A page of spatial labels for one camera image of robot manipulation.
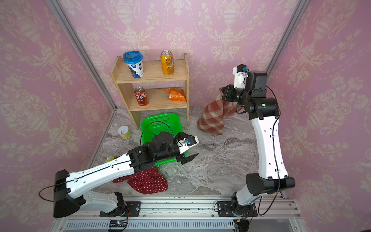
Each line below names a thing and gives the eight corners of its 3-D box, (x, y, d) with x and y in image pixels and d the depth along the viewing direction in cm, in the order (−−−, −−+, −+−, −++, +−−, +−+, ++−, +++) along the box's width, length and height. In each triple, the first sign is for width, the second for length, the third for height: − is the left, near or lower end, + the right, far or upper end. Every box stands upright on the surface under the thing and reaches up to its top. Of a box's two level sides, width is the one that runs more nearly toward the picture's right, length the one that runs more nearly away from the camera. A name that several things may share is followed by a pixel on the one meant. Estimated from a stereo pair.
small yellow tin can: (119, 139, 104) (115, 134, 99) (122, 130, 109) (119, 125, 104) (129, 139, 104) (127, 134, 99) (132, 130, 109) (129, 125, 104)
